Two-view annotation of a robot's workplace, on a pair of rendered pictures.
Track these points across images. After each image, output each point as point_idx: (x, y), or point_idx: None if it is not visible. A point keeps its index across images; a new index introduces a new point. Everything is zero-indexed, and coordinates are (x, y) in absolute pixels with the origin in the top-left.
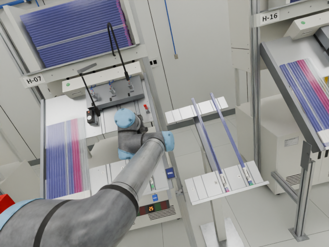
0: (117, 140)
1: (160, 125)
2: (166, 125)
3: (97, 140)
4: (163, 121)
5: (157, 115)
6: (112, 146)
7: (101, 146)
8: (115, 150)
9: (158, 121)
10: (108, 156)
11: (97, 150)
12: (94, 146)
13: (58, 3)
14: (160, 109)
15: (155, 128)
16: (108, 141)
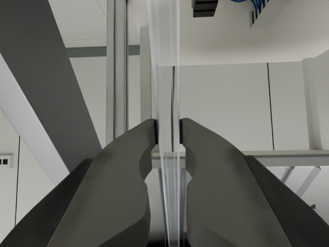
0: (264, 51)
1: (124, 81)
2: (106, 77)
3: (307, 62)
4: (112, 91)
5: (152, 90)
6: (285, 38)
7: (311, 46)
8: (288, 25)
9: (142, 85)
10: (321, 9)
11: (328, 38)
12: (325, 49)
13: None
14: (109, 139)
15: (42, 132)
16: (285, 53)
